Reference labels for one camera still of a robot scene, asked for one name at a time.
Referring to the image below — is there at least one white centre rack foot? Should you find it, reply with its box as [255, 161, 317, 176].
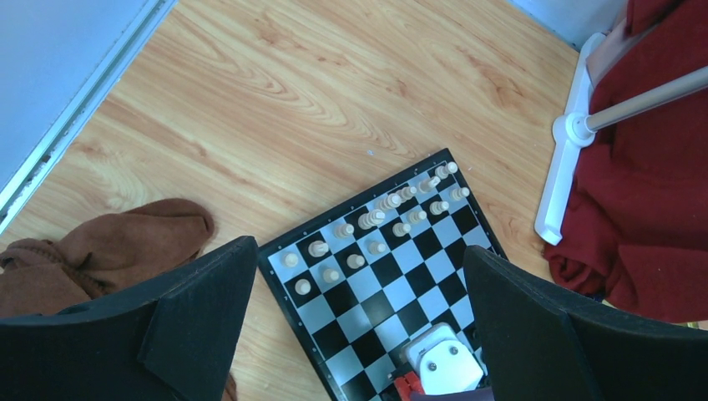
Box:
[534, 33, 606, 246]

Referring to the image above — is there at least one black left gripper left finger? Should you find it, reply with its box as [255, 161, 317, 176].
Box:
[1, 236, 258, 400]

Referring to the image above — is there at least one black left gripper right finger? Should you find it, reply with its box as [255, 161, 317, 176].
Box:
[463, 246, 707, 400]

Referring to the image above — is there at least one cream chess pieces row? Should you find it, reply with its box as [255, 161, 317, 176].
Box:
[281, 162, 470, 296]

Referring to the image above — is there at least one pink hanging garment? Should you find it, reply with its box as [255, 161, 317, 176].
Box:
[586, 18, 634, 87]

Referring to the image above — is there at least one brown crumpled cloth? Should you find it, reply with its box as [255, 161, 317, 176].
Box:
[1, 199, 236, 400]

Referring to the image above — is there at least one silver centre rack pole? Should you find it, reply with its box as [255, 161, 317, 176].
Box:
[585, 67, 707, 132]

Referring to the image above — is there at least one dark red hanging shirt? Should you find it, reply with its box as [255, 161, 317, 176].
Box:
[544, 0, 707, 323]

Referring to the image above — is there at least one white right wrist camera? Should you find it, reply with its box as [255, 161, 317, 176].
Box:
[402, 322, 483, 395]

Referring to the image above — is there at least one black white chessboard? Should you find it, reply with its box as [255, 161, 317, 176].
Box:
[259, 150, 503, 400]

